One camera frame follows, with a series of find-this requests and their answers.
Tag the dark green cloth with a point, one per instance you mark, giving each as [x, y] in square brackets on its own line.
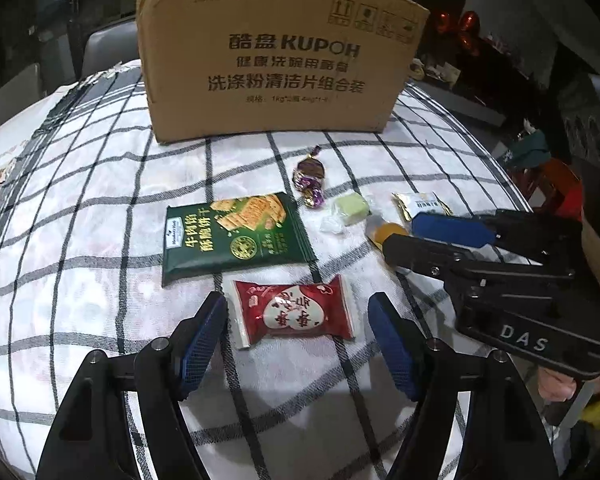
[529, 152]

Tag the grey chair left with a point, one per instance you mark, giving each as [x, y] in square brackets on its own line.
[20, 92]

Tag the orange jelly cup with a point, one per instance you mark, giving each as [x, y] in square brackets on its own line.
[378, 230]

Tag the brown cardboard box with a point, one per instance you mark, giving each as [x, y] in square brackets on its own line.
[214, 67]

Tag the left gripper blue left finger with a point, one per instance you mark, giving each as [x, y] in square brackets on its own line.
[90, 437]

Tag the purple wrapped candy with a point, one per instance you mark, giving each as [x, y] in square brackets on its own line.
[308, 178]

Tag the black white plaid tablecloth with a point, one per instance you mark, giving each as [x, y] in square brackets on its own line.
[109, 238]

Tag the green cracker packet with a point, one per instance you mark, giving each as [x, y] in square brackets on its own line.
[234, 234]

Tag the red child chair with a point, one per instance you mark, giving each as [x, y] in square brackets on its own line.
[551, 188]

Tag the pale green wrapped candy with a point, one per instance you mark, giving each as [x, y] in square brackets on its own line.
[346, 211]

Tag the small white gold packet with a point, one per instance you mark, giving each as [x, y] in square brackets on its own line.
[412, 204]

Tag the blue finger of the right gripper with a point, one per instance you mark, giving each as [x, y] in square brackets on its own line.
[440, 259]
[542, 238]

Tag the person right hand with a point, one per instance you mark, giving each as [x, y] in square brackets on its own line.
[557, 387]

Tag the grey dining chair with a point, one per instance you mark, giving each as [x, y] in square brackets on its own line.
[108, 46]

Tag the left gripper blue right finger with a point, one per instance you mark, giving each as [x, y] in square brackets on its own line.
[504, 436]

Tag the red foil balloons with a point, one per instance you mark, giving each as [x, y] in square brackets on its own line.
[460, 33]

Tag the red white snack packet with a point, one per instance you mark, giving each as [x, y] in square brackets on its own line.
[292, 310]

